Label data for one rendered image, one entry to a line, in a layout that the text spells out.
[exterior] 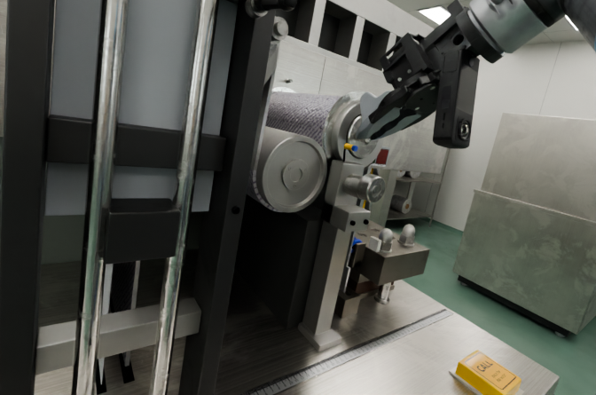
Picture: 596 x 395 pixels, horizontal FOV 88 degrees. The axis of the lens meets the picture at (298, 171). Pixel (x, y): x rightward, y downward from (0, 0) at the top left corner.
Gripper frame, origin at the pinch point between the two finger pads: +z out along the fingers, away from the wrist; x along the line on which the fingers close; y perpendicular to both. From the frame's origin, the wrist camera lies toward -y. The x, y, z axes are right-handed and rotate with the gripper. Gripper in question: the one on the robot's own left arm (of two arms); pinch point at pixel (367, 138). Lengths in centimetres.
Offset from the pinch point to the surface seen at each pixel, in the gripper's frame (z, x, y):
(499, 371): 5.6, -19.5, -37.9
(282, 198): 10.4, 11.3, -5.9
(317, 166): 7.0, 5.5, -1.8
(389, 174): 50, -79, 23
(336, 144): 3.7, 3.3, 0.7
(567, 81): 8, -451, 151
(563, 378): 75, -216, -98
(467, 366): 7.9, -15.2, -35.9
